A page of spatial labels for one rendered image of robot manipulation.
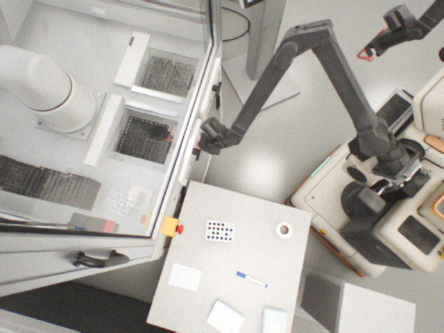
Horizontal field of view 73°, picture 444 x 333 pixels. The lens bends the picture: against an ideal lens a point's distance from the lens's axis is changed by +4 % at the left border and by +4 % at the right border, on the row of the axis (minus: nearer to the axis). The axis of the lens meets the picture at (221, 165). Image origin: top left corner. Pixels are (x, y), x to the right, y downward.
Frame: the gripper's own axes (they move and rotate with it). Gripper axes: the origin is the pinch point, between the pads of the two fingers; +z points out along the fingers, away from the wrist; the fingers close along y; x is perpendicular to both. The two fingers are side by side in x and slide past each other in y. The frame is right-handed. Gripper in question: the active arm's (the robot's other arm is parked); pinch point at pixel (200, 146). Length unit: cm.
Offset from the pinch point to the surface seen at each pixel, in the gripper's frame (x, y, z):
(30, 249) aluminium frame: 44, 49, -61
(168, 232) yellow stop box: 38.4, 2.5, -0.7
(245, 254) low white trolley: 39, -33, -7
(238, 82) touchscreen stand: -84, -49, 72
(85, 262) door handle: 46, 39, -52
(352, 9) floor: -175, -112, 33
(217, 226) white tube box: 30.8, -18.5, -1.6
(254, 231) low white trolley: 28.3, -34.3, -8.0
